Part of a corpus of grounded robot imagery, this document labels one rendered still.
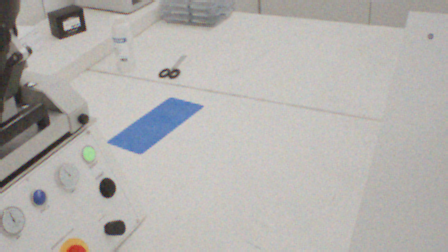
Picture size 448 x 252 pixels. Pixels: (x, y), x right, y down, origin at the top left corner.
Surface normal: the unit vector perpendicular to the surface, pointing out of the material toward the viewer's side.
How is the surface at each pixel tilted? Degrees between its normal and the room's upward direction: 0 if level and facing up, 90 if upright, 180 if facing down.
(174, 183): 0
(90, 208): 65
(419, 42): 45
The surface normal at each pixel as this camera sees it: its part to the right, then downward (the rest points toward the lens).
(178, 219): -0.11, -0.85
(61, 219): 0.69, -0.17
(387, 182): -0.46, -0.25
